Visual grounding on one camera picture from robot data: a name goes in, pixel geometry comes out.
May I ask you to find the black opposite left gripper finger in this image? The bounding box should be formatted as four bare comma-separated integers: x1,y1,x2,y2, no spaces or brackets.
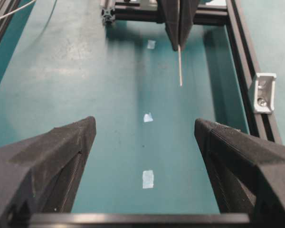
180,0,200,49
158,0,180,51

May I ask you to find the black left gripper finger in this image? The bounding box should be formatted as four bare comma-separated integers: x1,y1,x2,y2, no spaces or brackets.
0,116,96,228
194,118,285,228

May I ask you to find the thin grey steel wire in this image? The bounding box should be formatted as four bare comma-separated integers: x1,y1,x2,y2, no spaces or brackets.
0,0,184,86

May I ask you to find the silver metal corner fitting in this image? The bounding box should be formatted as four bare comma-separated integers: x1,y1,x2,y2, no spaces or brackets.
248,73,276,114

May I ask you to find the white tape marker far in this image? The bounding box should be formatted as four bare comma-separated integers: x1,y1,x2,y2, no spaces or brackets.
147,40,156,49

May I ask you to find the white tape marker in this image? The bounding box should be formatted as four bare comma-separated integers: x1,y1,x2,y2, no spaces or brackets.
143,112,153,123
147,40,156,49
142,170,154,189

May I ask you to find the white tape marker near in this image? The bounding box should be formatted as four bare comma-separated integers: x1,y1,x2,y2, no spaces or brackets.
142,170,154,189

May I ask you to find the white tape marker middle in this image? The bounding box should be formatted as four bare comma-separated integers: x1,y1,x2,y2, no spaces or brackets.
143,112,153,123

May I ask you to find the small black extrusion frame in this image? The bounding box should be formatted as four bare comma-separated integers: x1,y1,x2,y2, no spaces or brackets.
100,0,228,25

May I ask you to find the black rail with fitting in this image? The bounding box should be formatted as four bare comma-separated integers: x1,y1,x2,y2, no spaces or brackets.
226,0,282,144

